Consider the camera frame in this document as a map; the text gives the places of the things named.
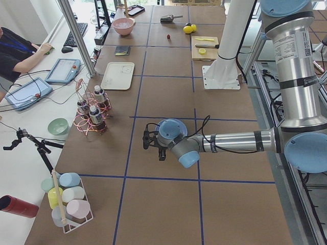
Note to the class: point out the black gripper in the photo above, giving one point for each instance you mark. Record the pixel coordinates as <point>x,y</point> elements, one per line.
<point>161,148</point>

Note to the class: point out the blue plate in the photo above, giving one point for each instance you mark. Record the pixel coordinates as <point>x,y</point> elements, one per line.
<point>170,128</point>

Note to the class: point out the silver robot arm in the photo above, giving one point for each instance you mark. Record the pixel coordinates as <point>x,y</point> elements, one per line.
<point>301,135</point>

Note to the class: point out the dark drink bottle three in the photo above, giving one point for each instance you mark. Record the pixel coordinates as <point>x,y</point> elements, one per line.
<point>96,117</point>

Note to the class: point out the dark drink bottle two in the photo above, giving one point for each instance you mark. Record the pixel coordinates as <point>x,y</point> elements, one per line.
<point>100,96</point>

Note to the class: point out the cream bear tray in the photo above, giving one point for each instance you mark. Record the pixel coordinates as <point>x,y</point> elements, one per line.
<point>118,76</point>

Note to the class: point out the dark drink bottle one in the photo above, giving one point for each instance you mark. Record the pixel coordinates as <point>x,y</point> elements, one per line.
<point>83,107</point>

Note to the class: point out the blue pastel cup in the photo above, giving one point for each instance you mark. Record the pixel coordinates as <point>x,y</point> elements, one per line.
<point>69,180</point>

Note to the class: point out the pink pastel cup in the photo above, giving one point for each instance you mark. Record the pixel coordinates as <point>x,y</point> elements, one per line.
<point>78,208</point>

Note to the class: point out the white pastel cup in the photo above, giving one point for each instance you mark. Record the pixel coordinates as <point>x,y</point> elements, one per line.
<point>73,193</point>

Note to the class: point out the green bowl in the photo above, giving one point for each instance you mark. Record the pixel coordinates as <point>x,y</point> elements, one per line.
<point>58,126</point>

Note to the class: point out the wooden cutting board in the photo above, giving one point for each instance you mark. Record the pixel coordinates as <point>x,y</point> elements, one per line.
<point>211,53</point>

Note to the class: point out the lemon half slice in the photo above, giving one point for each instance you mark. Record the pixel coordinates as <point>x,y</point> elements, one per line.
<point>202,51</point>

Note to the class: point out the grey folded cloth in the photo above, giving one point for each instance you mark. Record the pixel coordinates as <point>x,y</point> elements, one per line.
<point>122,50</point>

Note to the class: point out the yellow pastel cup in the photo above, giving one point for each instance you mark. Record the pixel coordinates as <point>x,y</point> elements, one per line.
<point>52,198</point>

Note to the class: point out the grey pastel cup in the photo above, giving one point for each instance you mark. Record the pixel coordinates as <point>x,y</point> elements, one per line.
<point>56,217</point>

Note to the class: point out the green pastel cup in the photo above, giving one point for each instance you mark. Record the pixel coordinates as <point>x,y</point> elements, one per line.
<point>47,184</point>

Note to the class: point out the yellow plastic knife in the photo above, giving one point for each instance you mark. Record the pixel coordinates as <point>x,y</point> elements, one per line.
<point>204,39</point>

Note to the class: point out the yellow lemon front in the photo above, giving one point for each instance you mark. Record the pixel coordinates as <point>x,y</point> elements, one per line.
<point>188,29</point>

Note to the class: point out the yellow lemon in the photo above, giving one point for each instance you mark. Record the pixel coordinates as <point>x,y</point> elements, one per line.
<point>188,29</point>
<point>194,28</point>

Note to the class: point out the blue teach pendant far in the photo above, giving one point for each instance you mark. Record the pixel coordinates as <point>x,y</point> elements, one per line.
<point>63,71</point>

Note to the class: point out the blue teach pendant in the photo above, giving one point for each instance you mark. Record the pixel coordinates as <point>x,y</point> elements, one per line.
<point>28,94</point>
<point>63,71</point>

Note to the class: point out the yellow lemon back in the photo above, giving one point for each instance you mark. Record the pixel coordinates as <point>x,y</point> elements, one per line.
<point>194,28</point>

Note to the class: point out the pink bowl with ice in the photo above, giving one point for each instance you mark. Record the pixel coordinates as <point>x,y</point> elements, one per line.
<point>124,26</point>

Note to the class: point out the blue teach pendant near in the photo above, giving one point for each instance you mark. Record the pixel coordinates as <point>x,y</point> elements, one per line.
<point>28,94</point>

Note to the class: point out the black computer mouse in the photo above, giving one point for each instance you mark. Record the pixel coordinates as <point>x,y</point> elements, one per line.
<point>67,49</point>

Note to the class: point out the red cylinder bottle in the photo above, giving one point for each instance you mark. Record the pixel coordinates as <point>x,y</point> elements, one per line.
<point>17,206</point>

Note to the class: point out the seated person in black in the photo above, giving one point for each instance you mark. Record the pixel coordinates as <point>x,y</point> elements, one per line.
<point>18,55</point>

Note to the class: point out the copper wire bottle rack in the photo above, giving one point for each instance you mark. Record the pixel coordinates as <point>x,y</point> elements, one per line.
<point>84,125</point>

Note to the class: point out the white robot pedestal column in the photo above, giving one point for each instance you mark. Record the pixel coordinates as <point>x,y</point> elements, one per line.
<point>223,73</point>

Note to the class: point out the steel knife handle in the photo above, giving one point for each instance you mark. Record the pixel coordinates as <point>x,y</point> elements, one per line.
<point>216,46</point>

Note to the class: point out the white wire cup rack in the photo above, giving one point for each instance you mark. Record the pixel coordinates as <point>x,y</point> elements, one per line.
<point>70,223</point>

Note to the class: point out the aluminium frame post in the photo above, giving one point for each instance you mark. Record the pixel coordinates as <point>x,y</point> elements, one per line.
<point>69,17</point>

